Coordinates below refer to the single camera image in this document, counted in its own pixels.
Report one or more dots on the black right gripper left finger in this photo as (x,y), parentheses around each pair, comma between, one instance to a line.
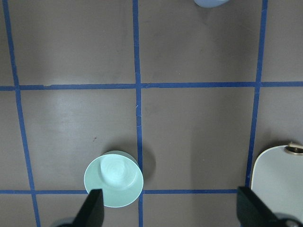
(92,212)

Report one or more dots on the mint green bowl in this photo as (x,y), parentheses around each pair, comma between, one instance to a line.
(119,176)

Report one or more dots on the cream white toaster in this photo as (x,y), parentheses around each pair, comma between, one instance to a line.
(277,179)

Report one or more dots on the light blue cup far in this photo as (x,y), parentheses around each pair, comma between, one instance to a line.
(210,3)

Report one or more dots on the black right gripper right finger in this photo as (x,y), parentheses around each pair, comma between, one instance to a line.
(253,212)

